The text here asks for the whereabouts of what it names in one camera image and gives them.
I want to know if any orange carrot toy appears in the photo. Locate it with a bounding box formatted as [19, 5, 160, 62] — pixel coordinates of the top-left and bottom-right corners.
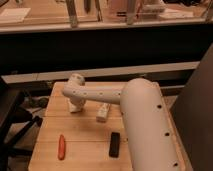
[58, 135, 66, 160]

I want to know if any black office chair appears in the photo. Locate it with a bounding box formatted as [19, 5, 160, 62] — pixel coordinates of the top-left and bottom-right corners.
[0, 76, 43, 171]

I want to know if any black rectangular block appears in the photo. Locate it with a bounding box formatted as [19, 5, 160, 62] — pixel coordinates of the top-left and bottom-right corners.
[109, 132, 120, 158]

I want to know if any white sponge block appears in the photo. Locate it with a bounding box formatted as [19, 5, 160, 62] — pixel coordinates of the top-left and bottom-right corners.
[96, 103, 110, 122]

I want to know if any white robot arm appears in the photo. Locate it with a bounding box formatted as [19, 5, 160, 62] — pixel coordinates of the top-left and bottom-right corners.
[62, 74, 181, 171]

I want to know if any dark panel at right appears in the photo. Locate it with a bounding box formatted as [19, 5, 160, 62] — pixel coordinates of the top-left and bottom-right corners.
[171, 43, 213, 171]

